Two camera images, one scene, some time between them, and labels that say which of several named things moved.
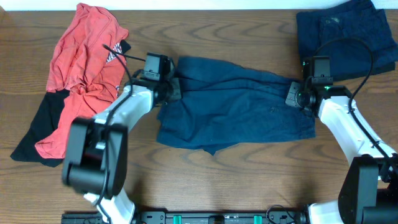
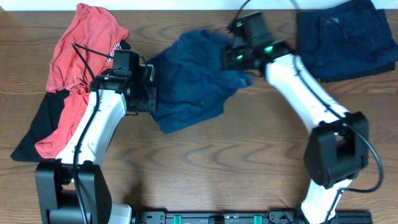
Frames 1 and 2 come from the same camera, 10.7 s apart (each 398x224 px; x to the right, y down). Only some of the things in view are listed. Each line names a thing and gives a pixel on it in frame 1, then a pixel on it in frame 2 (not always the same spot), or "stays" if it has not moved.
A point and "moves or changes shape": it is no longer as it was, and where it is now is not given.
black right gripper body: [295, 95] to [238, 58]
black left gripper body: [171, 91] to [145, 99]
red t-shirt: [88, 61] stays
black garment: [45, 126] stays
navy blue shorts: [225, 103] moves or changes shape
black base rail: [193, 217] stays
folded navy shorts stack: [349, 58] stays
